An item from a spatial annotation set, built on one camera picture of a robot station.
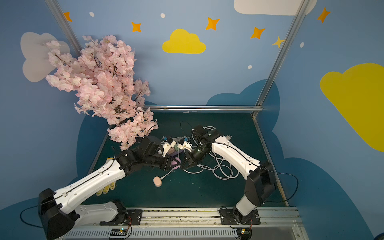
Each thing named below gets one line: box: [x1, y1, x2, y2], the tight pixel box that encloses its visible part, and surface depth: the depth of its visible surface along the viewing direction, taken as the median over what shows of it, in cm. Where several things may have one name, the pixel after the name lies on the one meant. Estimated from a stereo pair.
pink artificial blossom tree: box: [45, 35, 158, 151], surface depth 69 cm
